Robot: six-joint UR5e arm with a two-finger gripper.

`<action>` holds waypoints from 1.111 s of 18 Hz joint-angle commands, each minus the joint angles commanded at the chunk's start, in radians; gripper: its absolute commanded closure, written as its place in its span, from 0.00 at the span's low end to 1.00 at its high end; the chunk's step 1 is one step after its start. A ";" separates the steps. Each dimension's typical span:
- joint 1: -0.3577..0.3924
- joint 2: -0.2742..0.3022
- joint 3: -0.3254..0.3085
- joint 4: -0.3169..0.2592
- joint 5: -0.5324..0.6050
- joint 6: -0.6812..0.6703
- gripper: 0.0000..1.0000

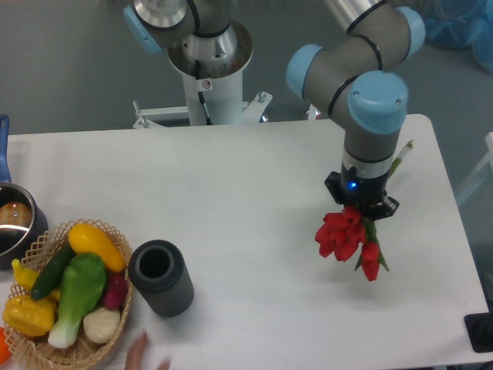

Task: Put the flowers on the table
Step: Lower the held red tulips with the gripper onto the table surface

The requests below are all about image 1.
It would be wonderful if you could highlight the green cucumber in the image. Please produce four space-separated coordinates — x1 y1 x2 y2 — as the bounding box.
30 242 75 301

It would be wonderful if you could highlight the woven wicker basket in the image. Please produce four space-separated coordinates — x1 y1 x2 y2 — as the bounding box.
5 219 133 369

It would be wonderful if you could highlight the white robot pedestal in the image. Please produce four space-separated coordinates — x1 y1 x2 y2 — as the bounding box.
133 20 273 128

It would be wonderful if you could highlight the yellow banana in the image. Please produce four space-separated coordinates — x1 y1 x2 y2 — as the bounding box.
11 259 60 302

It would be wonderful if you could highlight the black cable on pedestal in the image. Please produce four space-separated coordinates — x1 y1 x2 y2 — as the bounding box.
193 59 213 126

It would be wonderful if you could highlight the blue handled steel pot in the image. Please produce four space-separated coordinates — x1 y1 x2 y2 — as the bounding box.
1 114 48 271

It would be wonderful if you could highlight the blue plastic bag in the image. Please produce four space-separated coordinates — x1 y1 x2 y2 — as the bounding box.
421 1 492 72

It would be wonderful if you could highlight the green bok choy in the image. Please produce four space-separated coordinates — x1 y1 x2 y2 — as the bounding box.
48 253 106 349

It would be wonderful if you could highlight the bare human hand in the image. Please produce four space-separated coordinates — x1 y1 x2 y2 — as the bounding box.
124 331 172 370

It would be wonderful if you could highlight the black device at edge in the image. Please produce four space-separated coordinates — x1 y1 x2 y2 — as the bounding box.
464 312 493 353

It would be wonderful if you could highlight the yellow squash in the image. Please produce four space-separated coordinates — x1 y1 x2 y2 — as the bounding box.
68 224 126 273

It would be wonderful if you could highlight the white frame at right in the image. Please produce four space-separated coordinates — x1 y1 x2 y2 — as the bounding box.
455 132 492 207

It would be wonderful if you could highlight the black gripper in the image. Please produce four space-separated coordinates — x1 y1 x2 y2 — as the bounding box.
324 166 400 220

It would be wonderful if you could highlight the dark grey ribbed vase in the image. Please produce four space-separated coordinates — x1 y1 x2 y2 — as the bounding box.
128 240 194 318

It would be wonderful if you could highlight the yellow corn cob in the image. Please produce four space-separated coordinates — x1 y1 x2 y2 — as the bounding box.
2 295 56 337

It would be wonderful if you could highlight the red tulip bouquet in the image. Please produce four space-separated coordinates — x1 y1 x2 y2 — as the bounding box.
314 140 415 282

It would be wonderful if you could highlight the orange fruit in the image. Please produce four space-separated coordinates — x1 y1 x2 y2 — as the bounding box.
0 327 11 365

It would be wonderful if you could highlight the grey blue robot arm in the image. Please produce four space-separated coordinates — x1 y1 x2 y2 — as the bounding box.
123 1 425 220

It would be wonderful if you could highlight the white garlic bulb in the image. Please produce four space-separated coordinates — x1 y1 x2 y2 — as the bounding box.
83 307 120 345

